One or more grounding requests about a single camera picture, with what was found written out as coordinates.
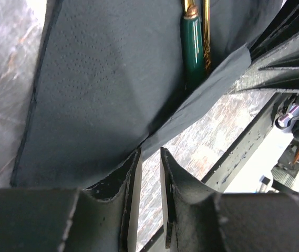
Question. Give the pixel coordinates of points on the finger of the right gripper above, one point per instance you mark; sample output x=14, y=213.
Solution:
x=275, y=67
x=283, y=27

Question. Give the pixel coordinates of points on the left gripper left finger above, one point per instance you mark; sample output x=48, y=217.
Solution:
x=103, y=217

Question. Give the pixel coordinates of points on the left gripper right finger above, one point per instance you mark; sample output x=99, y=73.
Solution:
x=197, y=218

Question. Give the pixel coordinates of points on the black paper napkin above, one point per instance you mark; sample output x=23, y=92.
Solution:
x=110, y=79

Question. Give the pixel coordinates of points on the gold fork green handle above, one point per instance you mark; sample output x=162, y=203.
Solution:
x=192, y=45

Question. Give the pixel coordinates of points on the gold spoon green handle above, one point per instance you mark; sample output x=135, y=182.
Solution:
x=206, y=35

